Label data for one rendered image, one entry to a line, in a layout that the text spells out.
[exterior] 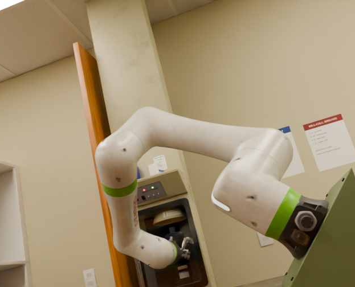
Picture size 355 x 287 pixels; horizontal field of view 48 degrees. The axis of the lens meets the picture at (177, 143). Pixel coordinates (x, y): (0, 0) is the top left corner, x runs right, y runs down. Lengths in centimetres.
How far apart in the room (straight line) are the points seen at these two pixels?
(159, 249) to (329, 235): 72
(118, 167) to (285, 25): 169
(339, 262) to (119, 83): 157
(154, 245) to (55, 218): 129
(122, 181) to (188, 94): 137
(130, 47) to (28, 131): 104
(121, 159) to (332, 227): 59
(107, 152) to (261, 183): 45
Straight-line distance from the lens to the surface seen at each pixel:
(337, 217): 87
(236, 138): 108
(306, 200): 96
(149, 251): 145
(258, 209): 93
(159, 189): 186
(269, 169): 99
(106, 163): 115
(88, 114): 207
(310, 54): 250
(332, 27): 259
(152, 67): 213
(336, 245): 87
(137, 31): 226
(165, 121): 121
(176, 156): 193
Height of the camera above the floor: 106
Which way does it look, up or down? 18 degrees up
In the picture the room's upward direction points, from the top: 14 degrees counter-clockwise
